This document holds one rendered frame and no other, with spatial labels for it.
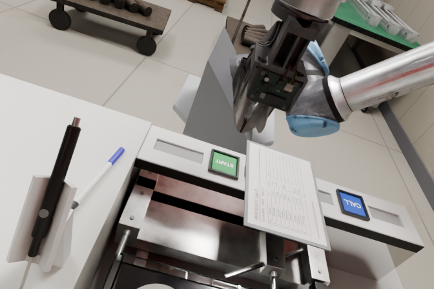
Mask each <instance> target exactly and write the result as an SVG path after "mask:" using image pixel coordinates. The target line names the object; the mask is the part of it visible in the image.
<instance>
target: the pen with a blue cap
mask: <svg viewBox="0 0 434 289"><path fill-rule="evenodd" d="M124 151H125V149H124V148H123V147H120V148H119V149H118V150H117V151H116V152H115V154H114V155H113V156H112V157H111V158H110V159H109V160H108V161H107V162H106V163H105V165H104V166H103V167H102V168H101V169H100V171H99V172H98V173H97V174H96V175H95V176H94V177H93V178H92V179H91V180H90V182H89V183H88V184H87V185H86V186H85V187H84V189H82V191H80V193H79V194H78V195H77V196H76V197H75V199H74V200H73V202H72V206H71V209H73V210H74V209H75V208H76V207H78V206H79V205H80V203H81V202H82V201H83V200H84V198H86V196H87V195H88V194H89V193H90V192H91V190H92V189H93V188H94V187H95V186H96V185H97V184H98V182H99V181H100V180H101V178H102V177H103V176H104V175H105V174H106V173H107V172H108V171H109V169H110V168H111V167H112V165H113V164H114V163H115V162H116V161H117V160H118V159H119V158H120V156H121V155H122V154H123V153H124Z"/></svg>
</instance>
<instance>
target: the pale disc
mask: <svg viewBox="0 0 434 289"><path fill-rule="evenodd" d="M138 289H173V288H172V287H170V286H167V285H164V284H147V285H145V286H142V287H140V288H138Z"/></svg>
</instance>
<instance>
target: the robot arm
mask: <svg viewBox="0 0 434 289"><path fill-rule="evenodd" d="M341 2H342V3H346V2H347V0H274V3H273V6H272V8H271V11H272V13H273V14H274V15H275V16H276V17H278V18H279V19H281V20H282V21H277V22H275V24H274V25H273V26H272V27H271V29H270V30H269V31H268V32H267V33H266V34H265V35H264V37H263V38H262V40H259V42H258V43H256V44H255V45H252V46H251V47H250V51H251V53H250V54H238V55H234V56H232V57H231V58H230V70H231V76H232V90H233V116H234V123H235V126H236V129H237V131H238V132H240V133H245V132H248V131H249V130H252V129H253V128H255V127H256V129H257V132H258V133H261V132H262V131H263V130H264V128H265V125H266V122H267V118H268V117H269V116H270V114H271V113H272V111H273V110H274V109H275V108H276V109H279V110H281V111H284V112H285V115H286V120H287V123H288V125H289V129H290V131H291V133H292V134H294V135H296V136H299V137H321V136H325V135H331V134H333V133H335V132H337V131H339V129H340V124H339V123H341V122H344V121H347V120H348V119H349V117H350V115H351V114H352V112H354V111H357V110H360V109H363V108H366V107H369V106H372V105H375V104H378V103H381V102H384V101H387V100H390V99H393V98H396V97H399V96H402V95H405V94H408V93H411V92H414V91H417V90H420V89H423V88H426V87H429V86H432V85H434V41H432V42H429V43H426V44H424V45H422V46H419V47H416V48H414V49H412V50H409V51H407V52H404V53H402V54H399V55H396V56H394V57H391V58H389V59H386V60H384V61H381V62H379V63H377V64H374V65H371V66H369V67H366V68H363V69H361V70H359V71H356V72H353V73H352V74H349V75H346V76H343V77H341V78H337V77H334V76H332V75H329V69H328V66H327V63H326V60H325V59H324V56H323V54H322V51H321V49H320V47H319V45H318V43H317V42H316V38H317V36H318V34H322V33H323V32H324V30H325V29H326V26H327V24H328V23H329V21H328V20H330V19H332V18H333V16H334V15H335V13H336V11H337V9H338V7H339V6H340V3H341ZM327 75H329V76H327ZM256 104H257V105H256ZM253 105H256V106H255V107H254V108H253V109H252V112H251V114H250V116H249V117H247V118H245V117H244V116H245V115H246V113H247V112H248V107H250V106H253Z"/></svg>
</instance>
